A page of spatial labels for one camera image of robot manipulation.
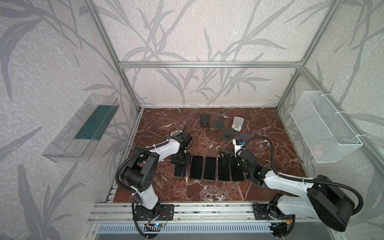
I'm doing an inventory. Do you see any green circuit board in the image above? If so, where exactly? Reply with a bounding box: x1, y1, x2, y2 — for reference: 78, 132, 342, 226
146, 223, 167, 232

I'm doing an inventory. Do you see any black round-base phone stand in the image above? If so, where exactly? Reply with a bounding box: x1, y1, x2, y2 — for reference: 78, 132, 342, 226
214, 119, 225, 130

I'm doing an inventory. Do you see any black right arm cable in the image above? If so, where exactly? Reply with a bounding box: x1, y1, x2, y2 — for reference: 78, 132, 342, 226
236, 135, 364, 216

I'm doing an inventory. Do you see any clear acrylic wall tray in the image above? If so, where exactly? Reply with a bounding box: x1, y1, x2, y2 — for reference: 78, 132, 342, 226
43, 94, 120, 163

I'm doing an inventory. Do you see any black phone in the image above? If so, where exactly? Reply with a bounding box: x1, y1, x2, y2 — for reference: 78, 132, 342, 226
204, 157, 217, 181
174, 164, 188, 178
231, 165, 244, 182
190, 156, 204, 180
218, 158, 230, 182

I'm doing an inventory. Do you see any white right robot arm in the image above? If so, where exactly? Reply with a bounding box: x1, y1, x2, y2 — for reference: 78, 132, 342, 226
220, 150, 363, 232

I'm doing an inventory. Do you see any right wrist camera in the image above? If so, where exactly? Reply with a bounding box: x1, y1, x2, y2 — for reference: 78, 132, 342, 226
233, 139, 245, 156

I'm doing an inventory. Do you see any black phone front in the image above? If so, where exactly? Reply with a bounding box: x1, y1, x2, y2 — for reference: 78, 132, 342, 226
218, 158, 230, 182

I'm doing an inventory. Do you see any white wire mesh basket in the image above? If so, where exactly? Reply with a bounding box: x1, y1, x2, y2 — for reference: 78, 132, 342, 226
291, 91, 363, 164

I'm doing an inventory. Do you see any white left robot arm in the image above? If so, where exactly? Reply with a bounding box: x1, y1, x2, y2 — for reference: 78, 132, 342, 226
115, 131, 192, 221

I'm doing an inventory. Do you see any grey round-base phone stand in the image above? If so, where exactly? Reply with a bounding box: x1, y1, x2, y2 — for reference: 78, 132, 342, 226
222, 129, 235, 141

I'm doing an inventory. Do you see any black rear phone stand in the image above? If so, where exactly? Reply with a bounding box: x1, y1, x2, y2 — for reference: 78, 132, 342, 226
200, 114, 210, 128

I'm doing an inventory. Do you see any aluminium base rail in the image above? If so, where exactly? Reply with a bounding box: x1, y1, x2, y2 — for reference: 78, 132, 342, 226
86, 201, 340, 224

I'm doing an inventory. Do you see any white phone stand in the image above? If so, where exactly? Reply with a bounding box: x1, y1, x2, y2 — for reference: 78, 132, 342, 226
232, 117, 244, 132

